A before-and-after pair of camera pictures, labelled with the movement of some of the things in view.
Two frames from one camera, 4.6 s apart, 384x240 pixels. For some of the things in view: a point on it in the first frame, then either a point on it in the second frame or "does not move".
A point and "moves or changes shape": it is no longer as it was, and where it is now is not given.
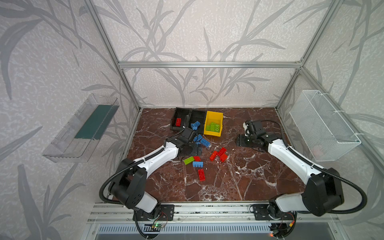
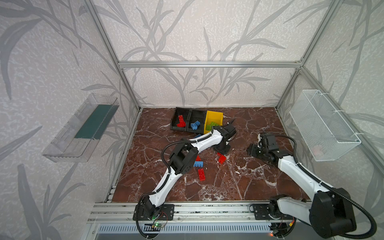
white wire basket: x=326 y=136 does not move
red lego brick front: x=201 y=175 does not move
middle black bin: x=197 y=115 does not move
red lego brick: x=197 y=158 moves or changes shape
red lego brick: x=178 y=122 moves or changes shape
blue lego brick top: x=194 y=126 does not move
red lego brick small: x=223 y=157 does not move
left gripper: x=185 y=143 → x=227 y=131
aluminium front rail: x=192 y=213 does not move
